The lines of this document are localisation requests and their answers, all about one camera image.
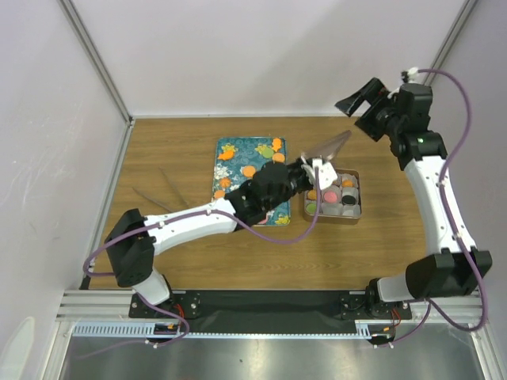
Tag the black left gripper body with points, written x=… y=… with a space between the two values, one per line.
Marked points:
x=297 y=176

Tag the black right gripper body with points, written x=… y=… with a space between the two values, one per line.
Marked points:
x=379 y=119

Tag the green round cookie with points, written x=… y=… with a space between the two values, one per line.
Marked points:
x=267 y=153
x=311 y=208

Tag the pink round cookie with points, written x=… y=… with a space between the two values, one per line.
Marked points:
x=330 y=197

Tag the rose gold tin lid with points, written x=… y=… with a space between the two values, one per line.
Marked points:
x=328 y=150

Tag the rose gold cookie tin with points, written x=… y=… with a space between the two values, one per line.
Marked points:
x=337 y=212

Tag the black round cookie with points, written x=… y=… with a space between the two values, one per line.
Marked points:
x=348 y=200

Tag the metal slotted tongs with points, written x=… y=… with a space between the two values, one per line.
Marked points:
x=169 y=197

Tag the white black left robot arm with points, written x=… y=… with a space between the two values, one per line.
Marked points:
x=135 y=239

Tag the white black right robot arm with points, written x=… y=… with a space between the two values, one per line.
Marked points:
x=453 y=264

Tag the orange leaf cookie top right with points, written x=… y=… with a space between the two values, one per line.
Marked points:
x=276 y=144

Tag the teal floral serving tray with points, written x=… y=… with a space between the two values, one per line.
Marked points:
x=233 y=153

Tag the orange pumpkin cookie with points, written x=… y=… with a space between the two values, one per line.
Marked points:
x=225 y=182

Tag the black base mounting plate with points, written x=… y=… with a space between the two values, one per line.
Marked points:
x=280 y=311

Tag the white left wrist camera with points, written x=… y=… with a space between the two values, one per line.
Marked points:
x=320 y=172

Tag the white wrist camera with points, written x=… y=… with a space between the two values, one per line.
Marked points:
x=320 y=172
x=410 y=75

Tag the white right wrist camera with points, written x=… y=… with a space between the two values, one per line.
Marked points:
x=410 y=75

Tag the aluminium cable rail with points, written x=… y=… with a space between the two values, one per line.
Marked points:
x=122 y=314

